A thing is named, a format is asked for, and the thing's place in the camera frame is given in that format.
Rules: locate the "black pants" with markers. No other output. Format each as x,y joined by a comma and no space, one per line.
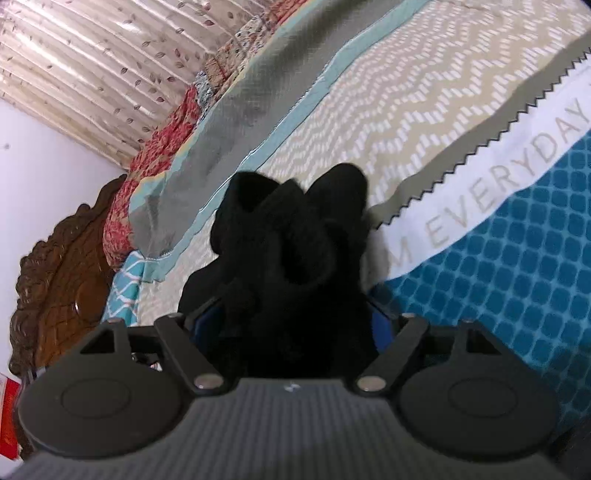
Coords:
285,283

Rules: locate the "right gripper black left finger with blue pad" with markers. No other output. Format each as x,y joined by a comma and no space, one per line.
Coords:
117,390

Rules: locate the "floral pleated curtain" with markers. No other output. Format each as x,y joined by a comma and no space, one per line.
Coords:
107,73

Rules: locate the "patterned multicolour bedsheet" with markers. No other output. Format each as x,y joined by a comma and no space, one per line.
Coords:
471,123

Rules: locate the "red floral pillow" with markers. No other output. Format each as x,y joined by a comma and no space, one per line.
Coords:
220,70

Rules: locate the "carved brown wooden headboard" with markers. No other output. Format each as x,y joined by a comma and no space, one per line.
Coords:
62,287

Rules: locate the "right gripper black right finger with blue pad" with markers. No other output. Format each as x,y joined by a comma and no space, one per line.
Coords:
452,393

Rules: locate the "red paper box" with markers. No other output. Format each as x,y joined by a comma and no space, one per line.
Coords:
9,389

